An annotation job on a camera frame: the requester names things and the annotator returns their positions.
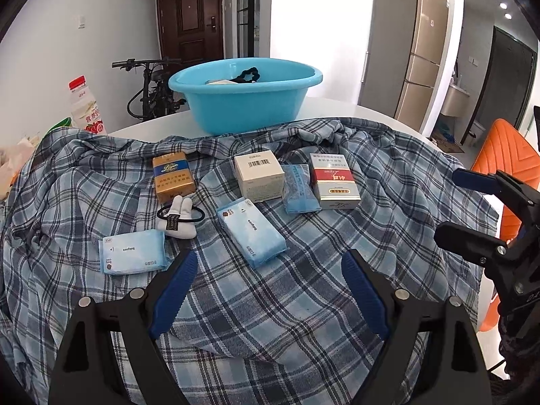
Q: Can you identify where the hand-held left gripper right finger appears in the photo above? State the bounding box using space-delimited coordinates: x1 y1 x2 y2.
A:
340 249 492 405

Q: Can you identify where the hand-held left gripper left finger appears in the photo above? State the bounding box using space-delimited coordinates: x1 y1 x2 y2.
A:
48 250 200 405

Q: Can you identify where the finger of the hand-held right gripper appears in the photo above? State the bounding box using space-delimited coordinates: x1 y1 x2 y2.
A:
453 168 540 222
434 220 515 270

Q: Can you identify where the blue plastic basin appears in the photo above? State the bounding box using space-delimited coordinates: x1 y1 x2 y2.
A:
168 57 323 136

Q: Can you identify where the orange chair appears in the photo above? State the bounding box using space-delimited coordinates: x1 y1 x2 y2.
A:
470 119 540 334

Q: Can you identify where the white blue tissue pack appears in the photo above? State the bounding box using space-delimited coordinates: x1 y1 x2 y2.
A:
98 231 167 276
216 197 288 269

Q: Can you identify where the blue plaid cloth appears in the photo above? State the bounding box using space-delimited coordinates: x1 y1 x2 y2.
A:
0 117 505 405

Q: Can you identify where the white sink cabinet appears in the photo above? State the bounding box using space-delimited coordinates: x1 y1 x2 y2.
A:
439 84 471 118

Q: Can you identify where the dark interior door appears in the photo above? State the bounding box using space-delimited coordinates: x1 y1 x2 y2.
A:
460 25 538 148

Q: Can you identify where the red white cigarette box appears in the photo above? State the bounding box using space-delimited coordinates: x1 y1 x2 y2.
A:
309 153 362 211

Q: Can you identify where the gold blue cigarette box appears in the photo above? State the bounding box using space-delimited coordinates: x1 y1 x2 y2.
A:
152 152 197 203

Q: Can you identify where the blue plastic tissue pack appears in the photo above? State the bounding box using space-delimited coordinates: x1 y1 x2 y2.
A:
280 164 321 214

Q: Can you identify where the white barcode box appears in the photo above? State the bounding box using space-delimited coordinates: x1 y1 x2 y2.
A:
233 150 285 202

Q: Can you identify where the gold grey refrigerator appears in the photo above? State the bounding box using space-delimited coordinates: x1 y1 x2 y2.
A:
358 0 451 136

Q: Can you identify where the black folding bicycle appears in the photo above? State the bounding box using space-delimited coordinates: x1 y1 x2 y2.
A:
112 58 188 121

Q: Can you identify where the milk drink bottle red cap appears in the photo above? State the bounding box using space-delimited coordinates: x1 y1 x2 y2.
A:
69 75 109 136

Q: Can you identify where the plastic bag of food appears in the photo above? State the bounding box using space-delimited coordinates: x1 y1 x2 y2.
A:
0 135 43 199

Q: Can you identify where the dark brown entrance door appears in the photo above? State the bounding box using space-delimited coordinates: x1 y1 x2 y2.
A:
155 0 224 62

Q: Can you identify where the black framed glass door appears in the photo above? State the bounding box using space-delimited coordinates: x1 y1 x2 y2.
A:
235 0 273 60

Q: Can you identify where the white rabbit hair tie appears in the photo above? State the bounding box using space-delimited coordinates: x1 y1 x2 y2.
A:
156 195 206 241

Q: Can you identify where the yellow container green handle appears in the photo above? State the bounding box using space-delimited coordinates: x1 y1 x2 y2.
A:
44 117 74 133

